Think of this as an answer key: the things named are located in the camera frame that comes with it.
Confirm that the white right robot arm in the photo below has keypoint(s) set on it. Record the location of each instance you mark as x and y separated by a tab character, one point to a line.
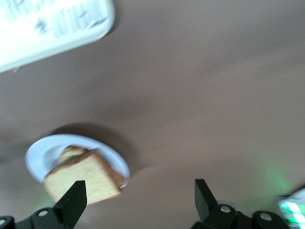
293	207

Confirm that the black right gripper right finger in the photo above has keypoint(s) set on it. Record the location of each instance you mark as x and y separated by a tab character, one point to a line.
205	205

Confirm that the brown bread slice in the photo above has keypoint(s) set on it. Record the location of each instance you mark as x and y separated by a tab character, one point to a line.
90	174
71	156

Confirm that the white round plate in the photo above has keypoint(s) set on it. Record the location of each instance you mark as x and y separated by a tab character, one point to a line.
43	155

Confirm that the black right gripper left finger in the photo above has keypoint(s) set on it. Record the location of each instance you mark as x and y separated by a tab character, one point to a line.
71	202

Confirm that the cream bear print tray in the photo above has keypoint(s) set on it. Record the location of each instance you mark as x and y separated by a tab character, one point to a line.
47	47

